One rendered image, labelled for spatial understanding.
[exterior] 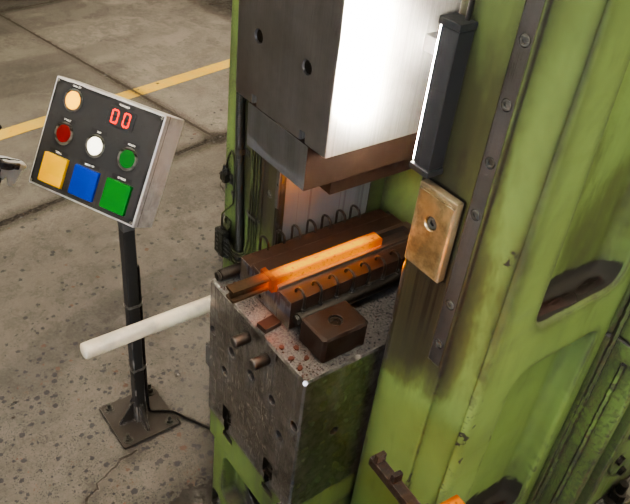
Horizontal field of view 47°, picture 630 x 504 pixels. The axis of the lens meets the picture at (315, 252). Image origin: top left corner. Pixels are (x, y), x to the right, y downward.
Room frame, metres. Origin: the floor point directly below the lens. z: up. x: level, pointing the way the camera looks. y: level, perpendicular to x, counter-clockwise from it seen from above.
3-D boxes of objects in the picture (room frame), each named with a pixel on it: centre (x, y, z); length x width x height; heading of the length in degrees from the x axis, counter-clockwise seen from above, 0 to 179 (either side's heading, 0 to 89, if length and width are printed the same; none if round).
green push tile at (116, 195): (1.43, 0.49, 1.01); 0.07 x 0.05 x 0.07; 66
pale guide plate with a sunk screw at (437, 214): (1.06, -0.20, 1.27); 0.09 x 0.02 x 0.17; 41
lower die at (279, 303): (1.35, -0.06, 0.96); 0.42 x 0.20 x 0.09; 131
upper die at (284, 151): (1.35, -0.06, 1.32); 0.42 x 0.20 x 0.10; 131
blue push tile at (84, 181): (1.47, 0.58, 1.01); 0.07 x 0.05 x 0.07; 66
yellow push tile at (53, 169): (1.51, 0.67, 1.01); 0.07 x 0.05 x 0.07; 66
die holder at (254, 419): (1.31, -0.10, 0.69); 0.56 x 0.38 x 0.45; 131
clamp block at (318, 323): (1.12, -0.06, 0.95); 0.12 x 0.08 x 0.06; 131
